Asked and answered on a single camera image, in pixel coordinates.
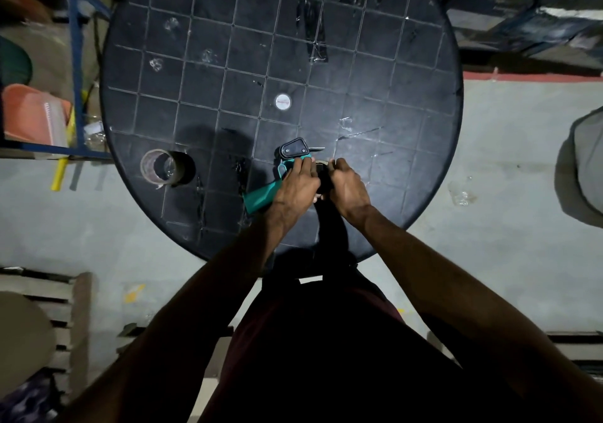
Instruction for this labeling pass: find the person's left hand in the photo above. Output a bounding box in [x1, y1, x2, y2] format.
[272, 156, 322, 219]

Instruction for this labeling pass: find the person's right hand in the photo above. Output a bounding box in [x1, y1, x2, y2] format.
[328, 158, 373, 223]

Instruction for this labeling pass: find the small black tape roll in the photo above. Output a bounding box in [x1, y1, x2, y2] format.
[313, 160, 336, 202]

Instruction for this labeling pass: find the teal and black handheld tool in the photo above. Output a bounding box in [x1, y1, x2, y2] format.
[242, 137, 326, 215]

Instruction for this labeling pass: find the person's right forearm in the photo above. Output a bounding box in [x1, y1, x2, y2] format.
[346, 205, 603, 423]

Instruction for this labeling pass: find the person's left forearm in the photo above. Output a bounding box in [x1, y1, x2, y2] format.
[57, 203, 295, 423]

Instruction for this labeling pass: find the clear plastic scrap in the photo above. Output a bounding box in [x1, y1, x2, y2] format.
[448, 176, 477, 207]

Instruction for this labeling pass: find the black tape strip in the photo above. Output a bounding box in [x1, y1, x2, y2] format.
[301, 0, 329, 63]

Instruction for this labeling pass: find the brown packing tape roll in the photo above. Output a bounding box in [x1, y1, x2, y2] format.
[140, 149, 196, 189]

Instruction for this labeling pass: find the person's dark maroon shirt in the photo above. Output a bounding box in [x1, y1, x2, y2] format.
[198, 267, 524, 423]

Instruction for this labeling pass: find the yellow stick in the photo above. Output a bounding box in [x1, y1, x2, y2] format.
[51, 90, 88, 192]

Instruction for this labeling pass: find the grey round object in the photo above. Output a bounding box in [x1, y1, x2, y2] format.
[556, 107, 603, 228]

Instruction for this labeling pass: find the blue metal shelf rack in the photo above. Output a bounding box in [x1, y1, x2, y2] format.
[0, 0, 114, 161]

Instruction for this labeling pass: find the orange plastic basket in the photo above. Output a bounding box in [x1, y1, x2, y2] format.
[1, 84, 72, 147]

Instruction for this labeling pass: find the wooden pallet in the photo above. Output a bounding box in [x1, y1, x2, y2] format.
[0, 267, 93, 402]

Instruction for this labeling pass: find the green round object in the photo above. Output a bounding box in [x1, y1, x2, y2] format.
[0, 36, 34, 90]

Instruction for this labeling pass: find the beige round board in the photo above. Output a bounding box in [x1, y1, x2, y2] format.
[0, 292, 57, 397]

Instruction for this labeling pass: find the patterned cloth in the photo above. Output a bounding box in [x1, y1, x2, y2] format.
[0, 373, 59, 423]

